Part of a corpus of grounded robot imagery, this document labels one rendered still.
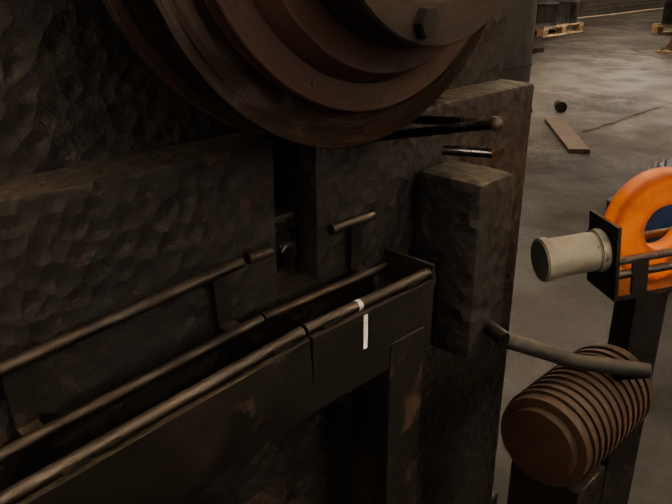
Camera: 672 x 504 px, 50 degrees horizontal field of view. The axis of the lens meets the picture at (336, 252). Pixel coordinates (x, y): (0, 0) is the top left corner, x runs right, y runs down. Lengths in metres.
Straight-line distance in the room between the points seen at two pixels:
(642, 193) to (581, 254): 0.11
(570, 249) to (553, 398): 0.20
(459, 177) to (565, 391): 0.31
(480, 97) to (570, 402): 0.41
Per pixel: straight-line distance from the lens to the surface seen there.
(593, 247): 1.01
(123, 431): 0.61
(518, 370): 2.05
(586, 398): 0.98
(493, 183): 0.88
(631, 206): 1.02
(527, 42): 3.51
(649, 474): 1.78
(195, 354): 0.70
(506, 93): 1.06
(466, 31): 0.64
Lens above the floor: 1.04
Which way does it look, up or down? 22 degrees down
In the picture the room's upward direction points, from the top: straight up
